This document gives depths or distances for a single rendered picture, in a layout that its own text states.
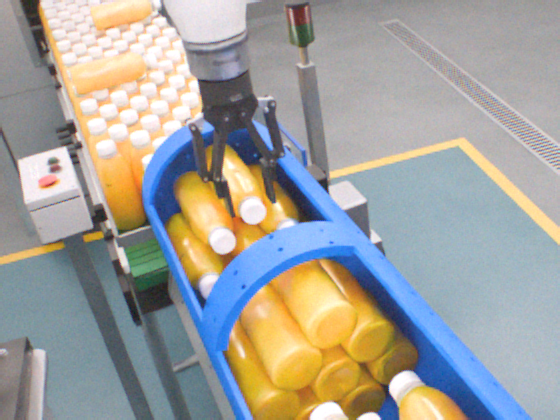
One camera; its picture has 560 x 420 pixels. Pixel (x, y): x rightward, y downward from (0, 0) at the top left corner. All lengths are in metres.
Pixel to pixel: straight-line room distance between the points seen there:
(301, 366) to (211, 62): 0.42
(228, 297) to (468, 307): 1.78
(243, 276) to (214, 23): 0.33
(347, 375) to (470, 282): 1.80
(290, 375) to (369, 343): 0.11
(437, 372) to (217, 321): 0.30
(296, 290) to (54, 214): 0.69
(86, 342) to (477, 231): 1.61
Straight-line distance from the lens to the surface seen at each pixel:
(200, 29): 0.94
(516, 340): 2.50
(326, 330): 0.89
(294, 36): 1.73
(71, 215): 1.47
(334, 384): 0.95
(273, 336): 0.90
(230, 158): 1.21
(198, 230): 1.16
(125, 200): 1.60
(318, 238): 0.91
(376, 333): 0.93
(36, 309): 3.08
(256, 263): 0.90
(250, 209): 1.10
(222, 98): 0.99
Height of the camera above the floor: 1.76
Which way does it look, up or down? 34 degrees down
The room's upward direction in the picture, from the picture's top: 7 degrees counter-clockwise
